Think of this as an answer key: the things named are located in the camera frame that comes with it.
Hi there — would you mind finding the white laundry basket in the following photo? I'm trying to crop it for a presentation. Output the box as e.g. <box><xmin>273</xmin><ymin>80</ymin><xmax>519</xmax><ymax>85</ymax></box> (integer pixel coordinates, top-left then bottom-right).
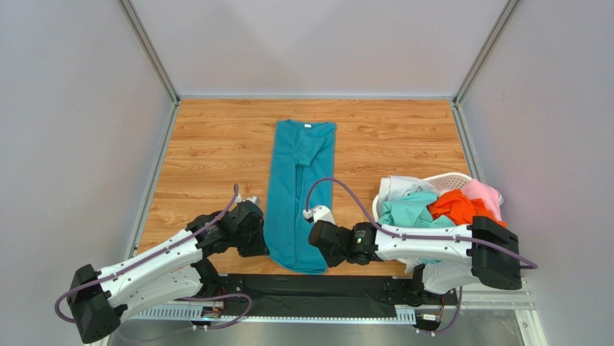
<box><xmin>371</xmin><ymin>172</ymin><xmax>473</xmax><ymax>275</ymax></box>

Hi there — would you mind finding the teal blue t-shirt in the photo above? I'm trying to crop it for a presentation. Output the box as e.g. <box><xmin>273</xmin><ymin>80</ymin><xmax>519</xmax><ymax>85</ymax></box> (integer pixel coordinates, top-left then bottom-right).
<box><xmin>264</xmin><ymin>120</ymin><xmax>337</xmax><ymax>275</ymax></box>

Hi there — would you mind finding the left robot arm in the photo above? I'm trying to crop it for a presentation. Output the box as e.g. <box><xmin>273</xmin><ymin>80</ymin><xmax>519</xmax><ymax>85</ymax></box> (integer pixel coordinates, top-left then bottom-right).
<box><xmin>66</xmin><ymin>200</ymin><xmax>269</xmax><ymax>344</ymax></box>

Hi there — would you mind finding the white t-shirt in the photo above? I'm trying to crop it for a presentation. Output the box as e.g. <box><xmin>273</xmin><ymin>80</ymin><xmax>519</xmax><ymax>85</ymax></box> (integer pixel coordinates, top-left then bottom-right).
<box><xmin>376</xmin><ymin>174</ymin><xmax>440</xmax><ymax>275</ymax></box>

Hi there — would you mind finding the pink t-shirt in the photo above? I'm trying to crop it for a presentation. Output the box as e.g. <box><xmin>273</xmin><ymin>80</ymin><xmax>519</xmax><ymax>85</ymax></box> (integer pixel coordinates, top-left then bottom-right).
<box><xmin>461</xmin><ymin>179</ymin><xmax>504</xmax><ymax>221</ymax></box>

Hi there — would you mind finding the mint green t-shirt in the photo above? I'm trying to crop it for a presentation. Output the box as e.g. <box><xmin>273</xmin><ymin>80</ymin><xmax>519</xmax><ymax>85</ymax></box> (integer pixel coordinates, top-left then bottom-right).
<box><xmin>378</xmin><ymin>190</ymin><xmax>455</xmax><ymax>266</ymax></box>

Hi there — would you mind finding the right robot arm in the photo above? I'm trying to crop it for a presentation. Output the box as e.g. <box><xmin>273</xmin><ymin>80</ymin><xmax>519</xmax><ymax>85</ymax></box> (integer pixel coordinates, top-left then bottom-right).
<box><xmin>308</xmin><ymin>216</ymin><xmax>522</xmax><ymax>294</ymax></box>

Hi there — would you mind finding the aluminium frame rail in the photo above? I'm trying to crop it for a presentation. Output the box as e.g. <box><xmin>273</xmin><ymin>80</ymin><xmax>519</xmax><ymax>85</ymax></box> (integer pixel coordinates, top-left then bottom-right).
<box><xmin>84</xmin><ymin>270</ymin><xmax>548</xmax><ymax>346</ymax></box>

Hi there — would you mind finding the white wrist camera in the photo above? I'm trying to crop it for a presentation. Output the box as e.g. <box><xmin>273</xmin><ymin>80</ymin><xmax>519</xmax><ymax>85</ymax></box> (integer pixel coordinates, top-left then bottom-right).
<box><xmin>303</xmin><ymin>205</ymin><xmax>336</xmax><ymax>225</ymax></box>
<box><xmin>234</xmin><ymin>194</ymin><xmax>262</xmax><ymax>207</ymax></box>

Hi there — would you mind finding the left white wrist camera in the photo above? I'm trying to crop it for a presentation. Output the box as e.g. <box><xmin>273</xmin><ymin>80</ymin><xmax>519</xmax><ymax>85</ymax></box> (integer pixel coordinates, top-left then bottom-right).
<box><xmin>234</xmin><ymin>194</ymin><xmax>262</xmax><ymax>207</ymax></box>

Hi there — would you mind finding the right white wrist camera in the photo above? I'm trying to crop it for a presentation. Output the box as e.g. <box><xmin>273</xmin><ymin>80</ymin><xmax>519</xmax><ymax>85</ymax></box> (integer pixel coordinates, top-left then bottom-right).
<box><xmin>303</xmin><ymin>205</ymin><xmax>336</xmax><ymax>225</ymax></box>

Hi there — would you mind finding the orange t-shirt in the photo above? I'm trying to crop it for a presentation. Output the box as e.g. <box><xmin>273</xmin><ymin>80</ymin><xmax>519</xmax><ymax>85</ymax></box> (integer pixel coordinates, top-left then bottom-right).
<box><xmin>427</xmin><ymin>189</ymin><xmax>507</xmax><ymax>227</ymax></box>

